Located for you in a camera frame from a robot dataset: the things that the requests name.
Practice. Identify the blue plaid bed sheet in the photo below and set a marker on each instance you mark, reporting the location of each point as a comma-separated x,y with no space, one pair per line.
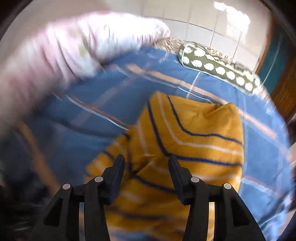
92,115

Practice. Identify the green bolster pillow white print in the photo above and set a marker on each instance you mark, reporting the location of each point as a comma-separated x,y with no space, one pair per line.
219,67

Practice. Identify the teal door frame panel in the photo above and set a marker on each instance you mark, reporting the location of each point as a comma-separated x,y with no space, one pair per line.
270,60

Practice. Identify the brown wooden door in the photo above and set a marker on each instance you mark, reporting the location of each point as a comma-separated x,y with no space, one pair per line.
284,92

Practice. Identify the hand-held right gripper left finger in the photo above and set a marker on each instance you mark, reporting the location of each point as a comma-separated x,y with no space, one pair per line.
115,183

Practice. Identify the white glossy wardrobe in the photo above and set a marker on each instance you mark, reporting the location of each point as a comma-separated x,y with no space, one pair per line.
208,27

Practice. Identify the yellow striped knit sweater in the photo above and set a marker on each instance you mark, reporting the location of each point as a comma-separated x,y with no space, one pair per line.
180,153

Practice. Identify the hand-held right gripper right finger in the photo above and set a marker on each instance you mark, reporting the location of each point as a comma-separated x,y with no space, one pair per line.
179,183

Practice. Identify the pink floral quilt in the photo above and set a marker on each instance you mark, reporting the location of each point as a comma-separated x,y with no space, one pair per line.
64,58

